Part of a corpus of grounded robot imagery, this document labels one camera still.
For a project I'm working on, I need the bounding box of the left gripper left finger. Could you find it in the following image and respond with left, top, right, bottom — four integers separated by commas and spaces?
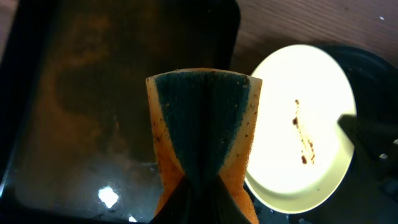
149, 177, 198, 224

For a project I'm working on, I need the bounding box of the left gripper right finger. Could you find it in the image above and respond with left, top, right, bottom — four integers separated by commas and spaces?
198, 176, 250, 224

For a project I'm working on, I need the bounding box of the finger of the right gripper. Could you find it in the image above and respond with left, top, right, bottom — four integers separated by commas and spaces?
338, 114, 397, 185

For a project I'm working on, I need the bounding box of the yellow plate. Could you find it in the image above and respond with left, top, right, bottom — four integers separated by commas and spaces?
245, 44, 356, 214

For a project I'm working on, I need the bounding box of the green and orange sponge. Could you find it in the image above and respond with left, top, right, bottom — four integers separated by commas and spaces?
146, 68, 262, 223

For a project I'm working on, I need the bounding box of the black rectangular water tray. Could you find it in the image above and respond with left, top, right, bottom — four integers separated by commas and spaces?
1, 1, 241, 223

